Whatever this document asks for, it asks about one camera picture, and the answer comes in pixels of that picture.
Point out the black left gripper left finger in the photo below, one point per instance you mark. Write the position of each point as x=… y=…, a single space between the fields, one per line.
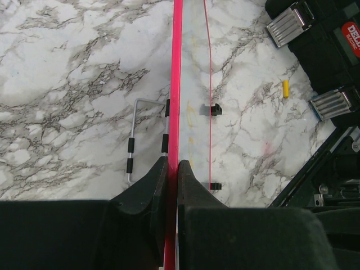
x=126 y=232

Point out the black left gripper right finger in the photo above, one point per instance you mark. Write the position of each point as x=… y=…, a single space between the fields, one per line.
x=214 y=236

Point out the pink framed whiteboard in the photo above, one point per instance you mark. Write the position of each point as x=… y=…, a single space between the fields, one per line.
x=189 y=108

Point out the yellow marker cap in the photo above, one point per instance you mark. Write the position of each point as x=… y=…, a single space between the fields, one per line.
x=286 y=89

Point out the black whiteboard clip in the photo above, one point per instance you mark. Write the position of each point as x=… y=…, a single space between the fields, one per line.
x=214 y=110
x=212 y=186

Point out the black toolbox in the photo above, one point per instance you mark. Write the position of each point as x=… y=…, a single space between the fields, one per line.
x=324 y=37

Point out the wire whiteboard stand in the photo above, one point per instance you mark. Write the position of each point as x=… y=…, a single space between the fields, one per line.
x=149 y=131

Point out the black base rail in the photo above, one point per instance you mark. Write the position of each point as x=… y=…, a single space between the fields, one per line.
x=328 y=186

